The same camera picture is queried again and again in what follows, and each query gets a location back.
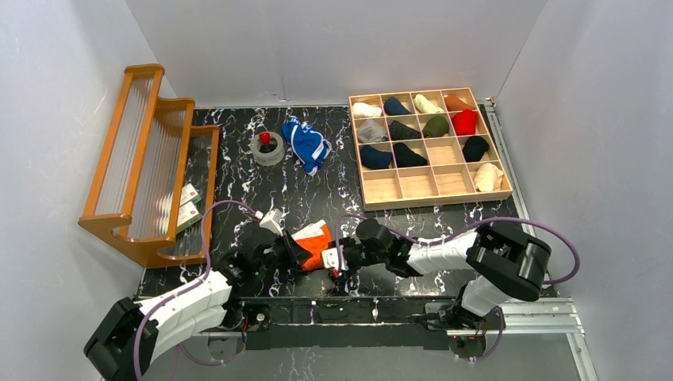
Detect black rolled cloth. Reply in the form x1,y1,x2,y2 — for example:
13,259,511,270
393,143,428,167
462,136,490,163

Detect white box red label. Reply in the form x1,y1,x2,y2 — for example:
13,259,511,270
179,183,202,207

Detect rust orange rolled cloth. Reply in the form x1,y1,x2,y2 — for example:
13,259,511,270
444,94,475,112

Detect small red cap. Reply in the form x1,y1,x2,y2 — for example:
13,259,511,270
259,132,271,145

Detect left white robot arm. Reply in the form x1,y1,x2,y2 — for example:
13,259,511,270
83,209,329,380

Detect clear tape roll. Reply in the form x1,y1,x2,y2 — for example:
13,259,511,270
249,132,285,167

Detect grey rolled cloth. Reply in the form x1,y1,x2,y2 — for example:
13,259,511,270
356,120,389,144

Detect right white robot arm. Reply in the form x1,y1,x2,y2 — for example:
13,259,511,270
320,218,551,324

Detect olive rolled cloth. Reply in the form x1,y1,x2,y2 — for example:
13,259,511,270
422,116,450,138

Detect blue underwear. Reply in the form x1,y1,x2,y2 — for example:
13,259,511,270
282,116,332,176

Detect navy rolled cloth top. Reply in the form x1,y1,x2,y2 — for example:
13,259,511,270
383,97,411,116

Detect white rolled cloth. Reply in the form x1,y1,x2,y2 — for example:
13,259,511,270
351,102,383,118

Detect wooden acrylic tiered rack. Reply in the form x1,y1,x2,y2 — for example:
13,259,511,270
78,63,220,268

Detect black rolled cloth right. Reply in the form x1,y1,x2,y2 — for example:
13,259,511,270
462,136,490,163

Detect cream rolled cloth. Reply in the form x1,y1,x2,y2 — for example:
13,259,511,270
413,94,444,114

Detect wooden compartment organizer box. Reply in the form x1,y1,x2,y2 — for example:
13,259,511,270
348,87,513,211

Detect dark patterned rolled cloth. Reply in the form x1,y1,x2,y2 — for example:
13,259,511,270
388,121,422,141

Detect orange underwear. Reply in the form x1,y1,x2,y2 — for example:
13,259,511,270
291,220,332,271

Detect black rolled cloth middle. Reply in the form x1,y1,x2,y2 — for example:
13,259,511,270
393,143,428,167

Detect red rolled cloth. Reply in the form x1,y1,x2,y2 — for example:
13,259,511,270
452,110,478,136

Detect beige rolled cloth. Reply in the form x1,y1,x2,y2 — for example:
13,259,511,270
473,163,505,192

